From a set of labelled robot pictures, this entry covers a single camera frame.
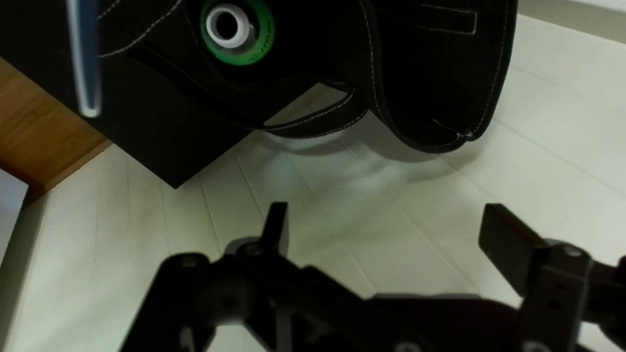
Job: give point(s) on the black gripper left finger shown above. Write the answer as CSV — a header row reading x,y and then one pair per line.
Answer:
x,y
216,305

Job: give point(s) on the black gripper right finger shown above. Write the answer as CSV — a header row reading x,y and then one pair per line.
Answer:
x,y
569,293

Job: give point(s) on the white plastic coat hanger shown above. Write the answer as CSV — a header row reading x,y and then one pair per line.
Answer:
x,y
85,58

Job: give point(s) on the black square storage box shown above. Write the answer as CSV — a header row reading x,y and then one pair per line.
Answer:
x,y
158,129

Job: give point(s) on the white refrigerator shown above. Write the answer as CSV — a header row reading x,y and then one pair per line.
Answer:
x,y
11,207

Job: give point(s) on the black stitched bag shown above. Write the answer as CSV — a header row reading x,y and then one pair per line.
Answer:
x,y
424,64

